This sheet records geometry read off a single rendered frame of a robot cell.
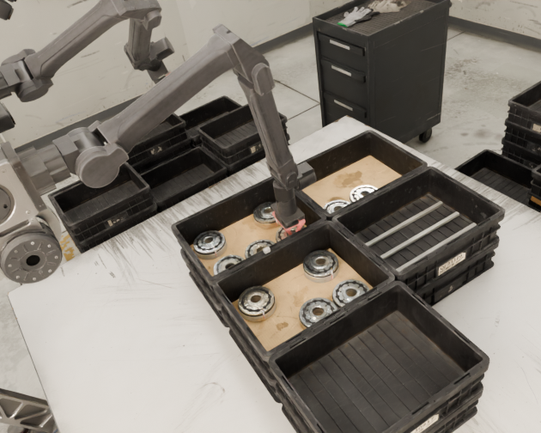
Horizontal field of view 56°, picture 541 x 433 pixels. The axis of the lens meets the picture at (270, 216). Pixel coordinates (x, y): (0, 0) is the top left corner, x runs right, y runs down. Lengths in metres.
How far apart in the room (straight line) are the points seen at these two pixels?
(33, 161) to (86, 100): 3.38
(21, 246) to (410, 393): 0.97
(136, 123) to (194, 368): 0.78
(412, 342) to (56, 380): 1.02
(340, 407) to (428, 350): 0.27
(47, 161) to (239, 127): 1.98
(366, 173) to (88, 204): 1.42
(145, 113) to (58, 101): 3.31
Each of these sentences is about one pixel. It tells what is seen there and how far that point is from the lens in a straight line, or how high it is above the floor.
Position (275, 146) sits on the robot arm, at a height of 1.24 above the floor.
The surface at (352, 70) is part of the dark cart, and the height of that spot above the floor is 0.67.
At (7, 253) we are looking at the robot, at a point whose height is 1.18.
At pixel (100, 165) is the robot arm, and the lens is 1.02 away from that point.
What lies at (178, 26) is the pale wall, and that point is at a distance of 4.51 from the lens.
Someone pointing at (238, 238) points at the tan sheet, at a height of 0.83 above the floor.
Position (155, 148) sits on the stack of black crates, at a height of 0.52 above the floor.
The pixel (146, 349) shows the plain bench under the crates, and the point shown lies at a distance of 1.63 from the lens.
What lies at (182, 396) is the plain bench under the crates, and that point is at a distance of 1.50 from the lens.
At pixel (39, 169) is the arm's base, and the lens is 1.01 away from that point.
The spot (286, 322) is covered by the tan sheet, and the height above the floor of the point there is 0.83.
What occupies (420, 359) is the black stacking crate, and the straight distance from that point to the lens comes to 1.33.
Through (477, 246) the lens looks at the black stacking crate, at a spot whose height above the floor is 0.84.
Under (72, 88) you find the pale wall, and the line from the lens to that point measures 4.32.
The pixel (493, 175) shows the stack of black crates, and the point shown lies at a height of 0.27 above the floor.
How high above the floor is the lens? 1.94
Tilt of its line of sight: 40 degrees down
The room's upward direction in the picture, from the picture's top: 11 degrees counter-clockwise
